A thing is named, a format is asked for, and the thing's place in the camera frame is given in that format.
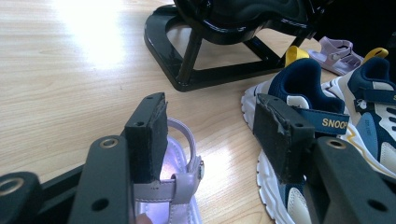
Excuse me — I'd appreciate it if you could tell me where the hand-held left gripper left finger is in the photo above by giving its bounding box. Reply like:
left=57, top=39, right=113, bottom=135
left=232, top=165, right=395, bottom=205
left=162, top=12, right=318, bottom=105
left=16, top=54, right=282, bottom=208
left=68, top=91, right=169, bottom=224

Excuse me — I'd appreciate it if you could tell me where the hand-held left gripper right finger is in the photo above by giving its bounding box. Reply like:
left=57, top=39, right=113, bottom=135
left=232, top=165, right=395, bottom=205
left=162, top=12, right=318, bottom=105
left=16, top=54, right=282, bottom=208
left=253, top=92, right=396, bottom=224

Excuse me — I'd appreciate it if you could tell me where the navy and white sneaker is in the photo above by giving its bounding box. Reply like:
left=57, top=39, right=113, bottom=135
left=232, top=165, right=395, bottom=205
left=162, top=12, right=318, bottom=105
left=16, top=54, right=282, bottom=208
left=321, top=47, right=396, bottom=180
left=241, top=45, right=351, bottom=224

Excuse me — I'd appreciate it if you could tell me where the black shoe rack red top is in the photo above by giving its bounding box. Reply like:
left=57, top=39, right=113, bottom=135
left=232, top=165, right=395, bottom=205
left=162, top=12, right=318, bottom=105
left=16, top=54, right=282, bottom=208
left=143, top=0, right=335, bottom=93

